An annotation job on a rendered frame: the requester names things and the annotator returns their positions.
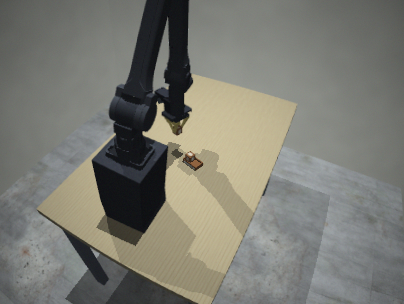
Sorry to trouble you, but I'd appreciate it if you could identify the brown cube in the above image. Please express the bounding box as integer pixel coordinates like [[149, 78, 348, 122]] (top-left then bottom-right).
[[172, 125, 182, 136], [185, 151, 195, 163]]

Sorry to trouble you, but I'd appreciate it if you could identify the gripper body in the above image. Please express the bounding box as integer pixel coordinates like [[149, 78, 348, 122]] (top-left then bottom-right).
[[162, 100, 192, 123]]

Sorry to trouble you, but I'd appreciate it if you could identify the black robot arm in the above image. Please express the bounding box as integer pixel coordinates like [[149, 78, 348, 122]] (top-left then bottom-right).
[[106, 0, 193, 170]]

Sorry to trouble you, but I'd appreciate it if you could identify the brown open tray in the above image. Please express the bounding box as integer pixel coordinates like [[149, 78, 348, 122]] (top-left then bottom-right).
[[183, 157, 203, 171]]

